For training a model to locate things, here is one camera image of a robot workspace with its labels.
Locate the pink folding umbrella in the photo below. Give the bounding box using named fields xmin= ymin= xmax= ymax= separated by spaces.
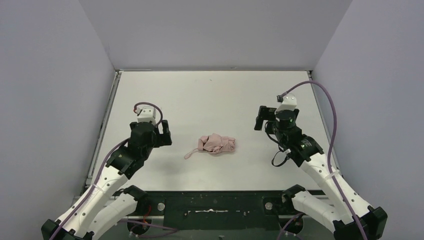
xmin=184 ymin=133 xmax=236 ymax=160

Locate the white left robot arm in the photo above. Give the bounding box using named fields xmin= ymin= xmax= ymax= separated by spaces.
xmin=41 ymin=120 xmax=172 ymax=240

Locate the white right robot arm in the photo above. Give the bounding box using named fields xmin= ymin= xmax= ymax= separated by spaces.
xmin=254 ymin=105 xmax=388 ymax=240

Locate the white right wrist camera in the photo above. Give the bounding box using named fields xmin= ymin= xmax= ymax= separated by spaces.
xmin=275 ymin=93 xmax=297 ymax=113

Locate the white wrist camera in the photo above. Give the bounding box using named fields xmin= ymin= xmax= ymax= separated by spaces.
xmin=135 ymin=105 xmax=157 ymax=126
xmin=275 ymin=93 xmax=297 ymax=113

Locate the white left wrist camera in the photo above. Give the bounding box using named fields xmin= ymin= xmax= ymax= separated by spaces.
xmin=135 ymin=105 xmax=157 ymax=126

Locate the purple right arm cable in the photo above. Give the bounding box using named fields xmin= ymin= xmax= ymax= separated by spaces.
xmin=275 ymin=80 xmax=369 ymax=240

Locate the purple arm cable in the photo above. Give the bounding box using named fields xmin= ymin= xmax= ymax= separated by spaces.
xmin=275 ymin=80 xmax=369 ymax=240
xmin=47 ymin=101 xmax=178 ymax=240

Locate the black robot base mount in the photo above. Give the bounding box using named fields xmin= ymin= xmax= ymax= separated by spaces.
xmin=128 ymin=190 xmax=298 ymax=239

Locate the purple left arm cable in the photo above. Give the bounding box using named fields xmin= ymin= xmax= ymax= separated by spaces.
xmin=47 ymin=101 xmax=178 ymax=240

